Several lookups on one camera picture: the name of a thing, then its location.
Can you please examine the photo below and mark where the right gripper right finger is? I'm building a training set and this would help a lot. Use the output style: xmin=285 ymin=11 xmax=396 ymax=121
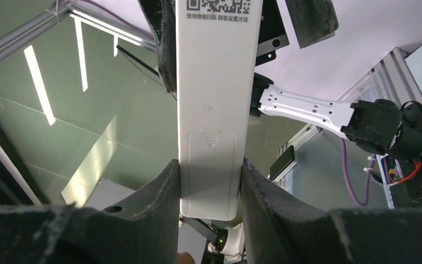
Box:
xmin=240 ymin=159 xmax=422 ymax=263

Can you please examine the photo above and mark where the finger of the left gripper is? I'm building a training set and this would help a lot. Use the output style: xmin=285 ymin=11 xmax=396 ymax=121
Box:
xmin=138 ymin=0 xmax=177 ymax=93

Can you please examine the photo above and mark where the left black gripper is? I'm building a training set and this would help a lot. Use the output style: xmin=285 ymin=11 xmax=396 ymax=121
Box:
xmin=256 ymin=0 xmax=339 ymax=66

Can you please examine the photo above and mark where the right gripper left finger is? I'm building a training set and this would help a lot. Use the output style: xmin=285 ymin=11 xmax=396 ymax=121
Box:
xmin=0 ymin=159 xmax=180 ymax=263

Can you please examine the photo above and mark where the white remote control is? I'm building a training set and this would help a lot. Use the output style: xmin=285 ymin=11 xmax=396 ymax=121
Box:
xmin=175 ymin=1 xmax=263 ymax=220

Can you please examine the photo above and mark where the white battery cover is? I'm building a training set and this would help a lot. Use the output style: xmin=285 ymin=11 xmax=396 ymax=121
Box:
xmin=180 ymin=132 xmax=238 ymax=221

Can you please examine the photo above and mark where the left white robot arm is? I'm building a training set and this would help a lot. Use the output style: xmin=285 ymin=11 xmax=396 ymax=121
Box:
xmin=139 ymin=1 xmax=422 ymax=164

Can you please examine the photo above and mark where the left electronics board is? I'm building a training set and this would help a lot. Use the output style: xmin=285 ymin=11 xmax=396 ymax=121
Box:
xmin=376 ymin=155 xmax=422 ymax=210

